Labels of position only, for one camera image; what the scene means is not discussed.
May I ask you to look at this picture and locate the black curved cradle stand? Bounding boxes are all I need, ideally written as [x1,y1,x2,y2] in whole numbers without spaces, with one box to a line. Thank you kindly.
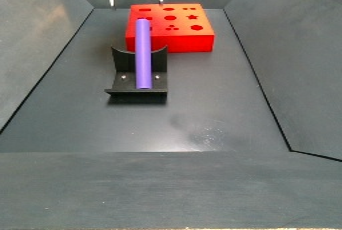
[105,47,168,96]

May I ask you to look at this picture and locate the red shape sorter block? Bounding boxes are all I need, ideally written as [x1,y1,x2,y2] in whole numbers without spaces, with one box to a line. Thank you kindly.
[125,3,215,53]

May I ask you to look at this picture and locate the purple cylinder peg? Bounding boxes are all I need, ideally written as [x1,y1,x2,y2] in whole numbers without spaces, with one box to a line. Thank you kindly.
[134,19,152,89]

